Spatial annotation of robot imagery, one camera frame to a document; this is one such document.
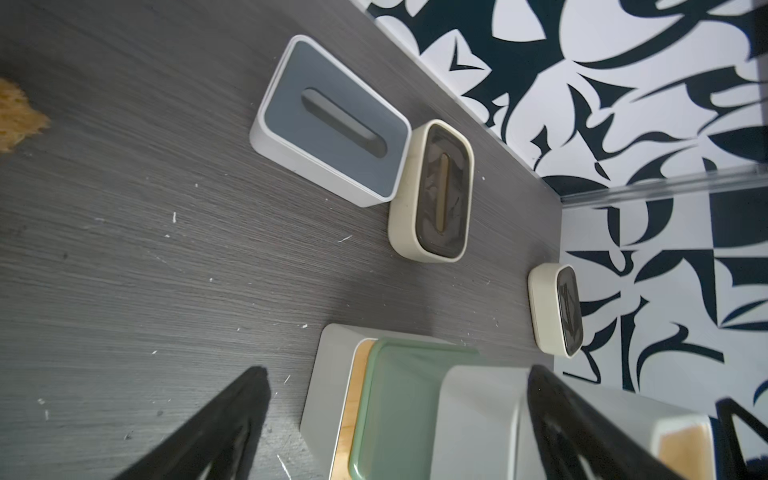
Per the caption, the white box bamboo lid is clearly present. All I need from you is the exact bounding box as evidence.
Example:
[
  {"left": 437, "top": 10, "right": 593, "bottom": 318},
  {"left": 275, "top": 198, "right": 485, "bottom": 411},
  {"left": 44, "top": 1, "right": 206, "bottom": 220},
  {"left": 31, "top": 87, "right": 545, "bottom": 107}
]
[
  {"left": 430, "top": 365, "right": 530, "bottom": 479},
  {"left": 300, "top": 323, "right": 438, "bottom": 479},
  {"left": 560, "top": 376, "right": 716, "bottom": 479}
]

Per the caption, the green tissue box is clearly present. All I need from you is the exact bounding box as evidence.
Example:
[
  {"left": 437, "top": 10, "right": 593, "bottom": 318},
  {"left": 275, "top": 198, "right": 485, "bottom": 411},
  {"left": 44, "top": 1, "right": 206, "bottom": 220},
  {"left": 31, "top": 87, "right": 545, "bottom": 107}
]
[{"left": 348, "top": 337, "right": 485, "bottom": 479}]

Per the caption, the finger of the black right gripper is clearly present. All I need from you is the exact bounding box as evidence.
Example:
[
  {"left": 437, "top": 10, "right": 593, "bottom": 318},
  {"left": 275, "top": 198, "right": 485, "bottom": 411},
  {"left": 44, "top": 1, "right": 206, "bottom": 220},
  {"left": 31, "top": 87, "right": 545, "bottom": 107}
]
[{"left": 713, "top": 397, "right": 768, "bottom": 480}]

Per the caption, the white box grey lid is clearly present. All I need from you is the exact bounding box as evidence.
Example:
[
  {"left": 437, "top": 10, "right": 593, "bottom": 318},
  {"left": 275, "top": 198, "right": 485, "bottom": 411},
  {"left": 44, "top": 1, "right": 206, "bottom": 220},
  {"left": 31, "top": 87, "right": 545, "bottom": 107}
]
[{"left": 249, "top": 35, "right": 412, "bottom": 208}]

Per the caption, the white box bamboo lid front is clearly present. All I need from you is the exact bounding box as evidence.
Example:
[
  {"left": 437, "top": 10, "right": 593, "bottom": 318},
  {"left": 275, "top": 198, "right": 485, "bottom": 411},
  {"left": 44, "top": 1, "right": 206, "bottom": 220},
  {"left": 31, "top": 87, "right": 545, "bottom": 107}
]
[{"left": 300, "top": 323, "right": 438, "bottom": 479}]

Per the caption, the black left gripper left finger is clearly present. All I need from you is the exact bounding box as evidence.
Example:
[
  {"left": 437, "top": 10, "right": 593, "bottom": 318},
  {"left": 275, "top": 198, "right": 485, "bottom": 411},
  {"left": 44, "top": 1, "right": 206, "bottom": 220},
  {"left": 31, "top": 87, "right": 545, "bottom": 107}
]
[{"left": 117, "top": 366, "right": 271, "bottom": 479}]

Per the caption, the cream box dark lid right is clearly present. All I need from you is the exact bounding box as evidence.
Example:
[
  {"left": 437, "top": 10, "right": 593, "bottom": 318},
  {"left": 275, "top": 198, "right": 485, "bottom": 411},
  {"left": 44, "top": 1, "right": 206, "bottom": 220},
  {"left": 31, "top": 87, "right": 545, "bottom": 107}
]
[{"left": 527, "top": 263, "right": 584, "bottom": 358}]

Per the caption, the brown plush bunny toy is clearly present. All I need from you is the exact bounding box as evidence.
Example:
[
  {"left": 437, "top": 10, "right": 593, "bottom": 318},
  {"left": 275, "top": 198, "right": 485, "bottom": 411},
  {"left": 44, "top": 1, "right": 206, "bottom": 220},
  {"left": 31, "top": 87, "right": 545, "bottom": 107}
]
[{"left": 0, "top": 78, "right": 50, "bottom": 153}]

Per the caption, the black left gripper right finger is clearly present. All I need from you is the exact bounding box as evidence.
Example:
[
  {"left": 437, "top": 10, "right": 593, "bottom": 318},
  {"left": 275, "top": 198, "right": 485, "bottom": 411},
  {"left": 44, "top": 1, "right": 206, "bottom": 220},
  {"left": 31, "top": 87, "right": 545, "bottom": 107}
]
[{"left": 527, "top": 365, "right": 679, "bottom": 479}]

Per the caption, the cream box dark clear lid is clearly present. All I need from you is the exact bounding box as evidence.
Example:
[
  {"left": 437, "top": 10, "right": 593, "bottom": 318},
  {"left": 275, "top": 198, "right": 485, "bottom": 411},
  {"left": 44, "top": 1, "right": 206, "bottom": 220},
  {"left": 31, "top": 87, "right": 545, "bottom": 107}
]
[{"left": 388, "top": 119, "right": 475, "bottom": 263}]

